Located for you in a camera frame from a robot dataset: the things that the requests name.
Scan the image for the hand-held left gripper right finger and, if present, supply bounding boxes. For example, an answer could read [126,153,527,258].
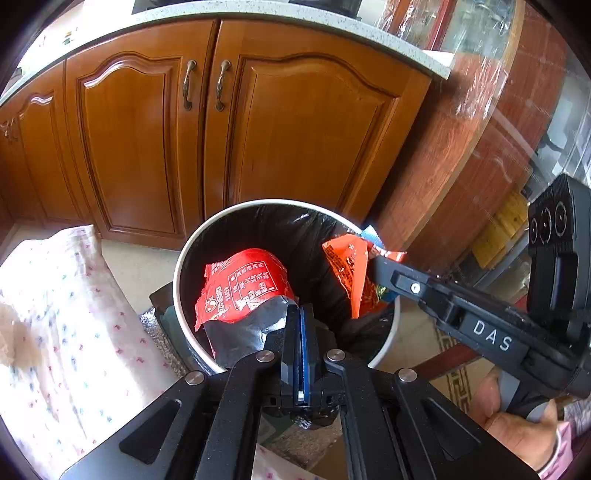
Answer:
[302,305,539,480]

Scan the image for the person's right forearm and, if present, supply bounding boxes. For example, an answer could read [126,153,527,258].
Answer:
[538,399,580,480]

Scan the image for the small orange-red snack wrapper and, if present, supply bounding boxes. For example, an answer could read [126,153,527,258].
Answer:
[322,233,407,320]

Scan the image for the yellow cardboard box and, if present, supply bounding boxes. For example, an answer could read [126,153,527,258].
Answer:
[475,191,531,269]

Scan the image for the white floral tablecloth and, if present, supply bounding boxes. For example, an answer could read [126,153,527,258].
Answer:
[0,225,324,480]

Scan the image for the plastic-wrapped wooden door frame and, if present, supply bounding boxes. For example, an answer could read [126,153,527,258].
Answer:
[369,0,571,282]

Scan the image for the red silver-lined snack bag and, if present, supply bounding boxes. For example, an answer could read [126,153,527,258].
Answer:
[194,248,301,370]

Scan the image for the person's right hand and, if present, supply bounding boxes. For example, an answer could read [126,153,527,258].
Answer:
[473,367,561,474]

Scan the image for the white speckled countertop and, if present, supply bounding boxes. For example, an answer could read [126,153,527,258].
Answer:
[0,0,455,109]

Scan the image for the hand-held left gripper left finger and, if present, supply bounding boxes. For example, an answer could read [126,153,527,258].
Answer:
[60,305,305,480]

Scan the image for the wooden lower cabinets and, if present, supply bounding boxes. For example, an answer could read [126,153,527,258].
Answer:
[0,18,432,252]

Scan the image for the white-rimmed trash bin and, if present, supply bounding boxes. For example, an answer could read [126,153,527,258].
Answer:
[173,199,400,376]

